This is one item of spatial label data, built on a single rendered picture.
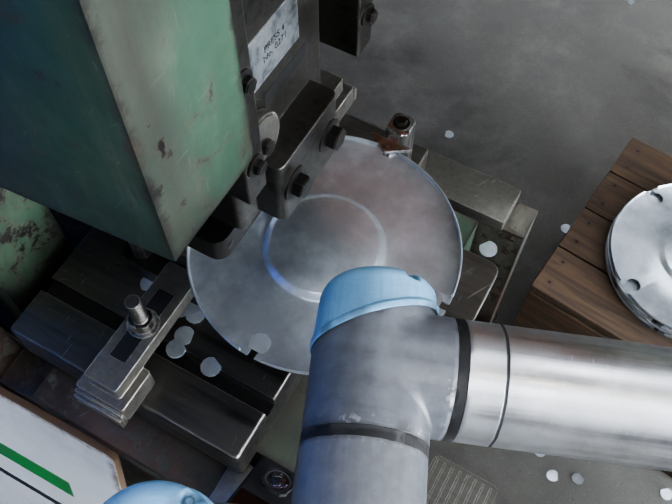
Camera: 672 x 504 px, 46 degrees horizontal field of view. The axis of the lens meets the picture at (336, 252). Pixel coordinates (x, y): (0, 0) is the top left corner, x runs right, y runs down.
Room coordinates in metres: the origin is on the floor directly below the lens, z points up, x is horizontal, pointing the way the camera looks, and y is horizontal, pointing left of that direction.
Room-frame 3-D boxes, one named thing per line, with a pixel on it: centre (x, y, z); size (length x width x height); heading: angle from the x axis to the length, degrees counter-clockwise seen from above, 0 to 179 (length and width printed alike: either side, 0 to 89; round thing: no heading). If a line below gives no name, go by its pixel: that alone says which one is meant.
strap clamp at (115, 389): (0.33, 0.20, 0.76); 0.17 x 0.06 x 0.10; 151
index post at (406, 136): (0.57, -0.07, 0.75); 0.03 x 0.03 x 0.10; 61
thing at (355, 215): (0.42, 0.01, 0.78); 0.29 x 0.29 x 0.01
